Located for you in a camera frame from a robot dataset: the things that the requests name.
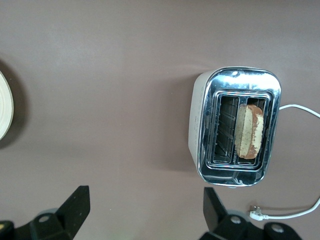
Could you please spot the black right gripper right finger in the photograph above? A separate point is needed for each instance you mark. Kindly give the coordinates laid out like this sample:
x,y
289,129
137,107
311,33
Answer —
x,y
217,220

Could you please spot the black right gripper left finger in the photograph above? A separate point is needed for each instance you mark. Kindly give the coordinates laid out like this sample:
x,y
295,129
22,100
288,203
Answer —
x,y
71,215

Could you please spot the slice of brown bread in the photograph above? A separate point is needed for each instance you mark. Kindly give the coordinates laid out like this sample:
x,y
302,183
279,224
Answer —
x,y
250,132

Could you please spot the round wooden plate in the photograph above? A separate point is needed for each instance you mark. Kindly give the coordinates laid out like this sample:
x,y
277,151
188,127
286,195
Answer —
x,y
5,107

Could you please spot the cream and chrome toaster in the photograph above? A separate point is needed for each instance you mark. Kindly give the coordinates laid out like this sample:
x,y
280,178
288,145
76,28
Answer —
x,y
200,125

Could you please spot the brown table cover mat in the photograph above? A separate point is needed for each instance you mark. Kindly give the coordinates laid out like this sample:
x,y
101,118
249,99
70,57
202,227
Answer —
x,y
100,75

